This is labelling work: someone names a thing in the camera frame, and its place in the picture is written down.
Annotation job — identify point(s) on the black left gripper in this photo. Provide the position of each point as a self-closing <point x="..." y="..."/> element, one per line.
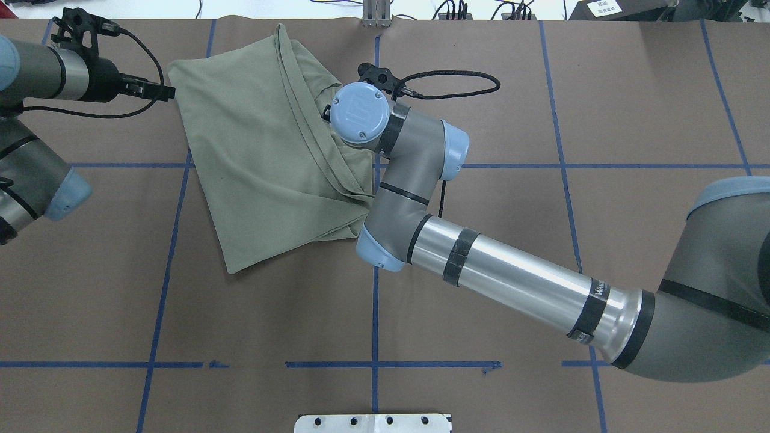
<point x="104" y="78"/>

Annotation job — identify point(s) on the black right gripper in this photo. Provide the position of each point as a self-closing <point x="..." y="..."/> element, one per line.
<point x="327" y="113"/>

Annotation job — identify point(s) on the olive green long-sleeve shirt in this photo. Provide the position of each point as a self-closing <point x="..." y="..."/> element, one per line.
<point x="274" y="174"/>

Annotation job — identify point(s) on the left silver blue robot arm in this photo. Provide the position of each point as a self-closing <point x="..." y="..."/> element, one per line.
<point x="47" y="92"/>

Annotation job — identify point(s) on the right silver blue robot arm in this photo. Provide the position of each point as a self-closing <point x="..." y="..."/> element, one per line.
<point x="706" y="321"/>

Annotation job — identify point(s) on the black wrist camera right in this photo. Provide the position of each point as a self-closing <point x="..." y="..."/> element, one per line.
<point x="383" y="79"/>

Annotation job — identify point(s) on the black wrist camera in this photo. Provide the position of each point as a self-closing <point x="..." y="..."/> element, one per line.
<point x="78" y="31"/>
<point x="383" y="79"/>

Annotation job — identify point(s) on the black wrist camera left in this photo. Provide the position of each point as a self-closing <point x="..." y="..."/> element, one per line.
<point x="78" y="31"/>

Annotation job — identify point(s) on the aluminium frame post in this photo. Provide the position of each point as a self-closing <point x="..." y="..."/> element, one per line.
<point x="376" y="13"/>

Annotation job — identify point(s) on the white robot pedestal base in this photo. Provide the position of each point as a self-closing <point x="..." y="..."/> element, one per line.
<point x="407" y="422"/>

